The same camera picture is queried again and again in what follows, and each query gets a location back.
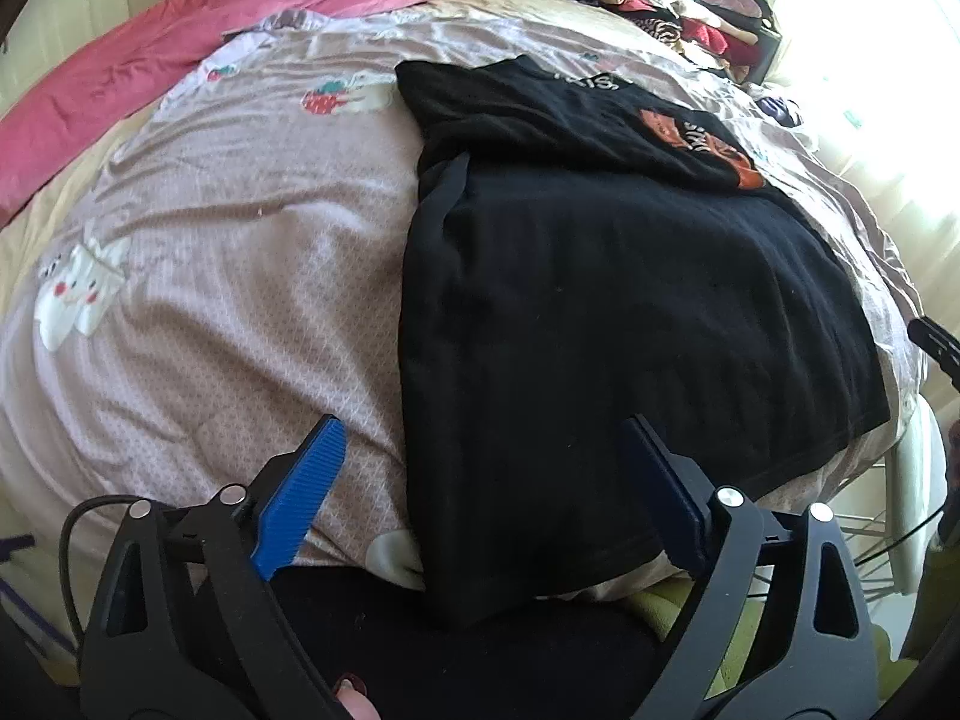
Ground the pink blanket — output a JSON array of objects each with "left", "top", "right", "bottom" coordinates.
[{"left": 0, "top": 0, "right": 460, "bottom": 227}]

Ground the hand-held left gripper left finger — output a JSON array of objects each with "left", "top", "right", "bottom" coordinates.
[{"left": 77, "top": 414, "right": 349, "bottom": 720}]

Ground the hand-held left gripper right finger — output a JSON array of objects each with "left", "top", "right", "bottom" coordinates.
[{"left": 621, "top": 415, "right": 878, "bottom": 720}]

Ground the sheer white curtain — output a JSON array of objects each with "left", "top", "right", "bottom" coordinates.
[{"left": 771, "top": 0, "right": 960, "bottom": 320}]

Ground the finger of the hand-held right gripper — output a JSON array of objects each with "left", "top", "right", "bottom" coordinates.
[{"left": 907, "top": 316, "right": 960, "bottom": 395}]

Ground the pile of folded clothes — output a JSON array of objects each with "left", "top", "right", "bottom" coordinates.
[{"left": 517, "top": 0, "right": 785, "bottom": 85}]

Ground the person's left hand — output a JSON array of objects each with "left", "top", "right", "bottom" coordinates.
[{"left": 333, "top": 676, "right": 380, "bottom": 720}]

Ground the black cable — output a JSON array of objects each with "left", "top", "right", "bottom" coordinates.
[{"left": 58, "top": 496, "right": 155, "bottom": 642}]

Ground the black long-sleeve sweater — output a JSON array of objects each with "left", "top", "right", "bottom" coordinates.
[{"left": 394, "top": 56, "right": 893, "bottom": 631}]

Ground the small dark blue cloth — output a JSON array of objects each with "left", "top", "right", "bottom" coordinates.
[{"left": 753, "top": 93, "right": 805, "bottom": 130}]

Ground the green cloth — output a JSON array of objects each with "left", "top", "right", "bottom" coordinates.
[{"left": 634, "top": 583, "right": 752, "bottom": 695}]

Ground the printed pale pink quilt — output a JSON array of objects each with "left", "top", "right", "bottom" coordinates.
[{"left": 0, "top": 0, "right": 940, "bottom": 602}]

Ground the person's black clothing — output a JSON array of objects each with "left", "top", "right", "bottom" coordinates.
[{"left": 45, "top": 561, "right": 680, "bottom": 720}]

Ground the blue metal rack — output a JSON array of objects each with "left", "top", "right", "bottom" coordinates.
[{"left": 0, "top": 534, "right": 40, "bottom": 620}]

